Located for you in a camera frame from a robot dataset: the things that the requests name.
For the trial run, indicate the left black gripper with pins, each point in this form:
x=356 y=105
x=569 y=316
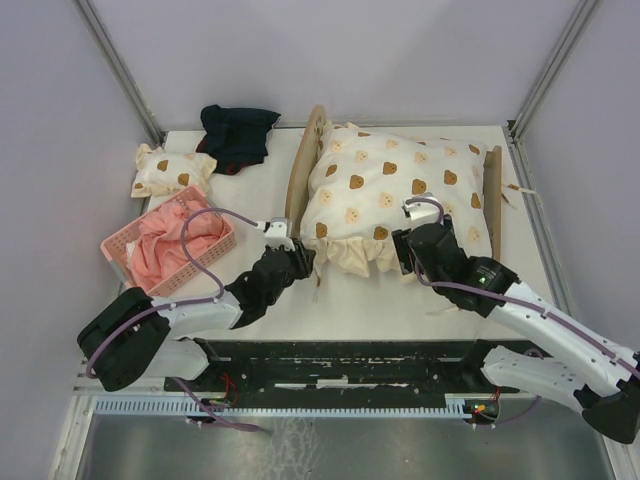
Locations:
x=304 y=259

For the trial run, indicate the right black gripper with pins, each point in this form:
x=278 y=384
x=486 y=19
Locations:
x=403 y=249

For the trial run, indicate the large bear print cushion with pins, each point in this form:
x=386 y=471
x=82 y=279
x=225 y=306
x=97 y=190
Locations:
x=360 y=182

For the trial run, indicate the wooden pet bed frame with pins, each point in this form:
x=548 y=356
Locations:
x=308 y=154

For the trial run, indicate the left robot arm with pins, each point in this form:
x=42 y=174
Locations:
x=139 y=335

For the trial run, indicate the pink cloth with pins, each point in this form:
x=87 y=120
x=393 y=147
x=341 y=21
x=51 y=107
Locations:
x=157 y=253

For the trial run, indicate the dark navy garment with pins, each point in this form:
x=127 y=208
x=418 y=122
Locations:
x=236 y=138

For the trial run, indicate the small bear print pillow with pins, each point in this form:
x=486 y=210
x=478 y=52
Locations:
x=161 y=173

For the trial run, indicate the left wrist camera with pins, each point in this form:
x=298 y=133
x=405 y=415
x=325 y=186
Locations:
x=277 y=234

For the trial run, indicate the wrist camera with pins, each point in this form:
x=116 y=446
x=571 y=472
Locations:
x=277 y=234
x=423 y=210

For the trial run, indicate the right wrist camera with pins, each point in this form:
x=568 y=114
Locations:
x=423 y=210

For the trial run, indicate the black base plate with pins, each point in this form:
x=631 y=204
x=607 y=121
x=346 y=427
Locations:
x=237 y=368

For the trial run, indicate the left aluminium frame post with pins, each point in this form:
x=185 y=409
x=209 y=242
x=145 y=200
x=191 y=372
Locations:
x=96 y=27

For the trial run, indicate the aluminium frame post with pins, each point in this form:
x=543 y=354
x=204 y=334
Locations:
x=572 y=33
x=96 y=27

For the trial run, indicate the white slotted cable duct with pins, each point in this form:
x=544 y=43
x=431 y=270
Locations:
x=301 y=403

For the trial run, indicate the right aluminium frame post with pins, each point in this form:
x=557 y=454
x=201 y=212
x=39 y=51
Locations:
x=572 y=33

